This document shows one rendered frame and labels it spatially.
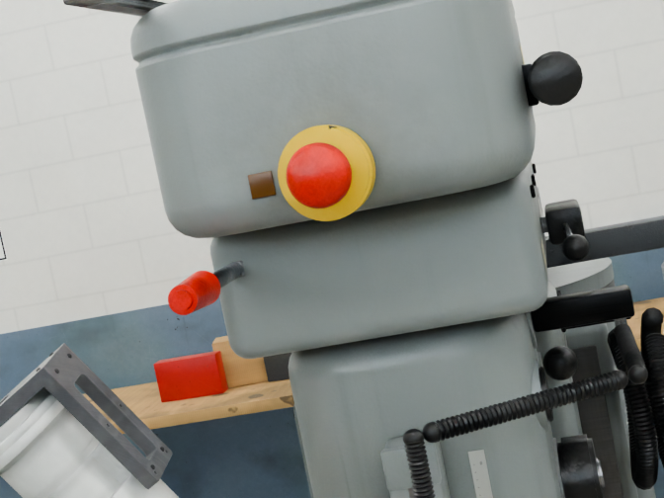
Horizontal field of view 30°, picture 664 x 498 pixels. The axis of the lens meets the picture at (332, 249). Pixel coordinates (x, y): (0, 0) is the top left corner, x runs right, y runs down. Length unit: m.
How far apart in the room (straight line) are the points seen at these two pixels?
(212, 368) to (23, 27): 1.78
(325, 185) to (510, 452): 0.30
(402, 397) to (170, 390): 4.05
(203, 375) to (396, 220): 4.05
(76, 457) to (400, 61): 0.31
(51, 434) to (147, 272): 4.85
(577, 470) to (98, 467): 0.50
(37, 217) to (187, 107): 4.87
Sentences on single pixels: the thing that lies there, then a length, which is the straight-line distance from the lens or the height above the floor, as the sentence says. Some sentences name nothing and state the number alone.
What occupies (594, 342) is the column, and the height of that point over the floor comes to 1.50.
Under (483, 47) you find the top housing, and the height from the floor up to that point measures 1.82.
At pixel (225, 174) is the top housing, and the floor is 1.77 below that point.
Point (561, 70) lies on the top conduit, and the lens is 0.81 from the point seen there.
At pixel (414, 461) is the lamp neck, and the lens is 0.81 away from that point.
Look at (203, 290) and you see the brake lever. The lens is 0.79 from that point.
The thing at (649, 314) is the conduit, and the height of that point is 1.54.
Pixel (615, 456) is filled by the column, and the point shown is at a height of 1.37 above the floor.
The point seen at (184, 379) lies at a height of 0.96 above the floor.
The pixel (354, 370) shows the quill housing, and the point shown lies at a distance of 0.94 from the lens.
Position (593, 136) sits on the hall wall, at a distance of 5.21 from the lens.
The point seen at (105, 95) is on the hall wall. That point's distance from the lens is 5.53.
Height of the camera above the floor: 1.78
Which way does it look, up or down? 5 degrees down
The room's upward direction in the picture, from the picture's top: 11 degrees counter-clockwise
